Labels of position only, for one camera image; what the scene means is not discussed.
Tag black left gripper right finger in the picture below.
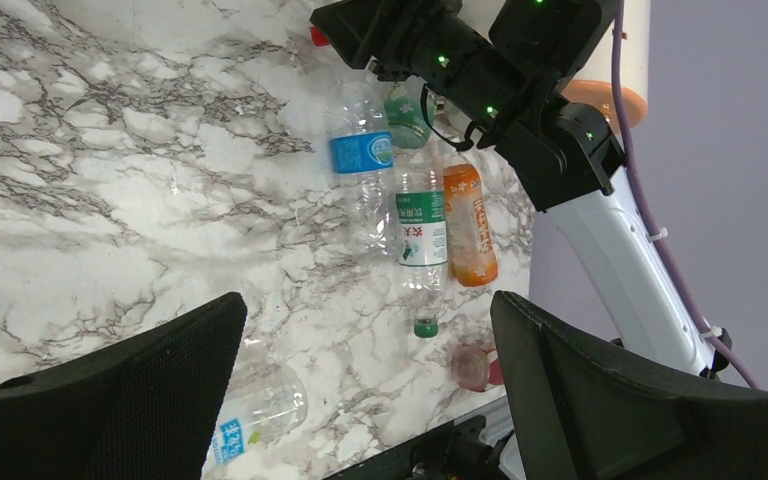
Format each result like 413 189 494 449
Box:
490 291 768 479

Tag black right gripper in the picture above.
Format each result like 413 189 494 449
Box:
310 0 510 126

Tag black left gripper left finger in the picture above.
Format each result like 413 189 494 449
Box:
0 292 247 479

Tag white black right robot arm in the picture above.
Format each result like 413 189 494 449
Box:
310 1 730 378

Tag green tinted bottle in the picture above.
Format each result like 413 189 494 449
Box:
384 76 432 149

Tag red gold drink can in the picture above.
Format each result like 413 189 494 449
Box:
450 344 504 392

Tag blue white label bottle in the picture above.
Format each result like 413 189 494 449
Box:
202 339 308 474

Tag red label bottle far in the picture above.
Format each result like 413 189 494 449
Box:
309 26 331 47

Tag blue label clear bottle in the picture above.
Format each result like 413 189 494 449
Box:
325 78 396 256

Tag green white label bottle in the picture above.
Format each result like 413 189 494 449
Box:
395 162 449 338

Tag orange juice bottle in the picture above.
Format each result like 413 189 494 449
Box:
443 161 499 287

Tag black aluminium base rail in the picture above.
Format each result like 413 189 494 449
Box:
327 396 526 480

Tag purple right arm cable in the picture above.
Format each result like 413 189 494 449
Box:
610 0 762 391

